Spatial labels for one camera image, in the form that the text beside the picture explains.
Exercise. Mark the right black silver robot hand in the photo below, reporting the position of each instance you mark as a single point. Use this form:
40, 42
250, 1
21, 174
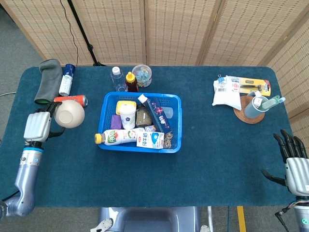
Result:
298, 176

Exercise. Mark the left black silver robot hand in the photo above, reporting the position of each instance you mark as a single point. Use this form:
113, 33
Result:
37, 125

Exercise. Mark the beige bowl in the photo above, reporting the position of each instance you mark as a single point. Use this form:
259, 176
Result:
71, 116

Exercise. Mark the white green-label bottle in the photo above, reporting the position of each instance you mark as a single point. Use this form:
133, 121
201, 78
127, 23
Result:
116, 137

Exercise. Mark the flower print paper cup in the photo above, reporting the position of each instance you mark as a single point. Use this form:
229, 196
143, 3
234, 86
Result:
128, 118

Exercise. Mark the white blue milk carton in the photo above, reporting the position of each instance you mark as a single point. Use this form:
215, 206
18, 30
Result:
149, 140

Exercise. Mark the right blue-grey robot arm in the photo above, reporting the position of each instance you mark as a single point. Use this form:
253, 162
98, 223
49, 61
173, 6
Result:
301, 217

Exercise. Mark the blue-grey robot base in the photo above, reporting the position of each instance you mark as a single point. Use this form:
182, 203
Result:
149, 220

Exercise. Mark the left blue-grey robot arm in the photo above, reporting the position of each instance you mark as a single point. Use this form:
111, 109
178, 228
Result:
26, 178

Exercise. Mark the grey-blue cup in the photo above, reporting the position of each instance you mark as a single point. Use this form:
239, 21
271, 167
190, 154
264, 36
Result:
252, 111

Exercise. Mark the translucent plastic cup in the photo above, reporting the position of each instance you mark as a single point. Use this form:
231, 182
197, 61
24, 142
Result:
167, 112

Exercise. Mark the rolled grey towel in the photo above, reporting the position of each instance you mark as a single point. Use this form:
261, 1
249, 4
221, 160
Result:
49, 79

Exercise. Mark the orange soda can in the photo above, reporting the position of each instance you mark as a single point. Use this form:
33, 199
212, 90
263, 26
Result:
77, 97

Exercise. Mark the white blue spray bottle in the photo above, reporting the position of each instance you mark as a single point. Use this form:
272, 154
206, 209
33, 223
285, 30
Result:
66, 82

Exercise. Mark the blue plastic basket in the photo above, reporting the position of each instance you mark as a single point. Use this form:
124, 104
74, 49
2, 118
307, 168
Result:
108, 108

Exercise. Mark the clear small teal-cap bottle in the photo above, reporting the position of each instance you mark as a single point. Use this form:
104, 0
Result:
272, 102

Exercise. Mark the small purple box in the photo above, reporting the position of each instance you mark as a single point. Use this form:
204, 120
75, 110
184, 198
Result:
116, 122

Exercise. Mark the round woven coaster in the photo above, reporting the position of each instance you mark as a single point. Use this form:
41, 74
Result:
241, 116

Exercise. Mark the small white bottle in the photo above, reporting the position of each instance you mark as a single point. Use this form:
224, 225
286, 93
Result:
257, 101

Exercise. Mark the yellow lid container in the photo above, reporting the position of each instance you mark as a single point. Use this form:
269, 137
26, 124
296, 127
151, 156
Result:
124, 104

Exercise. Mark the clear bottle white cap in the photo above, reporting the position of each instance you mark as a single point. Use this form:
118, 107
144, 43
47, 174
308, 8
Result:
118, 79

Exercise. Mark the yellow carded razor pack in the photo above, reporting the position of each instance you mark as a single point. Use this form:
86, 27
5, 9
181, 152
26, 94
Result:
256, 84

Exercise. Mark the black tripod stand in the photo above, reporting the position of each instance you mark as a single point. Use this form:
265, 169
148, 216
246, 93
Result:
83, 33

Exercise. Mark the honey bottle yellow cap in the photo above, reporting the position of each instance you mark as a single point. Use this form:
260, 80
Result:
131, 83

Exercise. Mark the glass jar of grains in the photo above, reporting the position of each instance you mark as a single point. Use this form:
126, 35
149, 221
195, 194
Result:
143, 117

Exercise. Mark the white pouch bag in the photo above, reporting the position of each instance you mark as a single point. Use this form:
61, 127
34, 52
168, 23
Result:
225, 97

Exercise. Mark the purple tube white cap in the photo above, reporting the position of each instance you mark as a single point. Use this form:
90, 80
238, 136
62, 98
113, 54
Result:
142, 98

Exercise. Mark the purple white snack packet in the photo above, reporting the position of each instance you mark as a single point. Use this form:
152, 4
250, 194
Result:
150, 128

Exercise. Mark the white red print packet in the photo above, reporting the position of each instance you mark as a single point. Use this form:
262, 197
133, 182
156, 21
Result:
233, 83

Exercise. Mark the round clear clip container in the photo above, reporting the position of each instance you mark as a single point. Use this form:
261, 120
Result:
143, 73

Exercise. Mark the long dark blue box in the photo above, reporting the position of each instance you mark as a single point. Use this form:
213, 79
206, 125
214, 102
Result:
159, 116

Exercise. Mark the blue binder clip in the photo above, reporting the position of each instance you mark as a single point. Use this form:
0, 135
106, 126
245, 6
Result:
220, 79

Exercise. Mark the dark blue table mat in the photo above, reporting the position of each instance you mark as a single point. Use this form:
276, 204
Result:
154, 176

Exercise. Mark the sunflower seed packet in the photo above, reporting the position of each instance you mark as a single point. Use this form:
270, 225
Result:
168, 140

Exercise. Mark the bamboo folding screen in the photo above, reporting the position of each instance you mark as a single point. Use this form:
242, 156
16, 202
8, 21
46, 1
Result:
176, 31

